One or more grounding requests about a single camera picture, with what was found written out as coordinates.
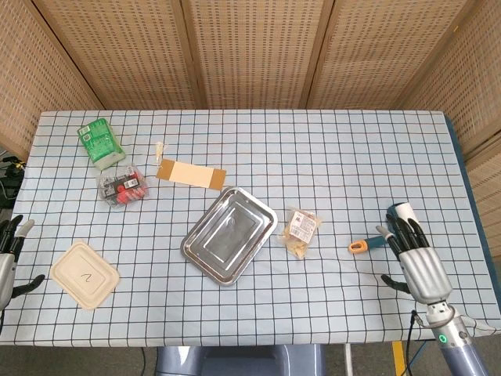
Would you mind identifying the blue checked tablecloth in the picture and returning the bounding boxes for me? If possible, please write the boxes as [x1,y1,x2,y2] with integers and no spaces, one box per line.
[0,108,501,348]

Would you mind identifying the green snack packet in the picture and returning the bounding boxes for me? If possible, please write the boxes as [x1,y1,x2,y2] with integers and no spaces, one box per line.
[77,117,127,171]

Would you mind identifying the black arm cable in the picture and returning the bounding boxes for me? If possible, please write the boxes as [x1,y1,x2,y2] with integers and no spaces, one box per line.
[402,309,419,376]

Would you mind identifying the brown cardboard strip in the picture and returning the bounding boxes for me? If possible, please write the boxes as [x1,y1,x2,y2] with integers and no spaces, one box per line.
[155,157,229,192]

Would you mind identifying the beige paper pulp lid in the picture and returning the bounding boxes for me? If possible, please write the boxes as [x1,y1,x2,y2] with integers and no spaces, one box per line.
[50,240,121,312]

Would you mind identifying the clear box red coffee capsules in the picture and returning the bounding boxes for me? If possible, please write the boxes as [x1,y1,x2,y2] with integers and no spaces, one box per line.
[96,164,150,210]

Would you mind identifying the clear bag of food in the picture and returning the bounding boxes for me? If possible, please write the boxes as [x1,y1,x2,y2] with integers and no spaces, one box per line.
[278,205,324,260]

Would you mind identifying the woven bamboo folding screen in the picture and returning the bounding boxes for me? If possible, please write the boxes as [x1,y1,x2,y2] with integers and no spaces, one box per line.
[0,0,501,255]

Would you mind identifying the small orange object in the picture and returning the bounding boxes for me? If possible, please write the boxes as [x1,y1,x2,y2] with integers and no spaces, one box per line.
[348,201,416,256]

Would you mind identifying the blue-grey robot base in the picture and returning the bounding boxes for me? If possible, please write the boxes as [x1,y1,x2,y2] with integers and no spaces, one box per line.
[155,343,326,376]

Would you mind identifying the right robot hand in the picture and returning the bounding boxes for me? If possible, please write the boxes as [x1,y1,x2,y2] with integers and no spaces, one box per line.
[375,213,454,306]

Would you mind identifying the black equipment with yellow cables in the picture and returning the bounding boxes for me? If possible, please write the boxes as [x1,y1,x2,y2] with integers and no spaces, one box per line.
[0,154,27,211]

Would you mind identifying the stainless steel tray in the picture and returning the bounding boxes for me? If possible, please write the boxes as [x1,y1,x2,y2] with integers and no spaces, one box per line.
[180,186,279,287]

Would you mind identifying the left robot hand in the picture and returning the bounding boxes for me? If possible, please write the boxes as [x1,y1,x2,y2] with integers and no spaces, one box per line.
[0,214,46,313]

